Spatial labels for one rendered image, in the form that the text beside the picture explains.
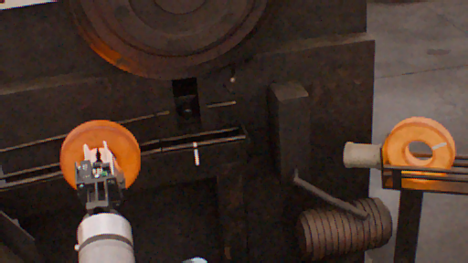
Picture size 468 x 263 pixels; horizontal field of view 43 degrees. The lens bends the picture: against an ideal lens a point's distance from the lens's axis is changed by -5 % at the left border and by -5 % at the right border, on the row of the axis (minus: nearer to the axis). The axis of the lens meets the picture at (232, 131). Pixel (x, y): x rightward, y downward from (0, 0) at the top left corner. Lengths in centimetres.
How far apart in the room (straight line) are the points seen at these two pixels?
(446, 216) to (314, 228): 102
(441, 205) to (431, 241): 23
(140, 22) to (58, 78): 35
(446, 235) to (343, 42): 102
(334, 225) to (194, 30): 57
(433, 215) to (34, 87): 155
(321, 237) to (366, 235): 11
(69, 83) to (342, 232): 73
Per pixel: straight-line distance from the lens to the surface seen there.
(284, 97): 142
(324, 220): 147
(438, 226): 234
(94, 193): 107
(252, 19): 131
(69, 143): 118
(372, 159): 141
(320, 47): 151
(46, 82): 148
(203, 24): 123
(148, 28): 121
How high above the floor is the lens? 143
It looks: 29 degrees down
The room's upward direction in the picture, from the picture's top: 5 degrees counter-clockwise
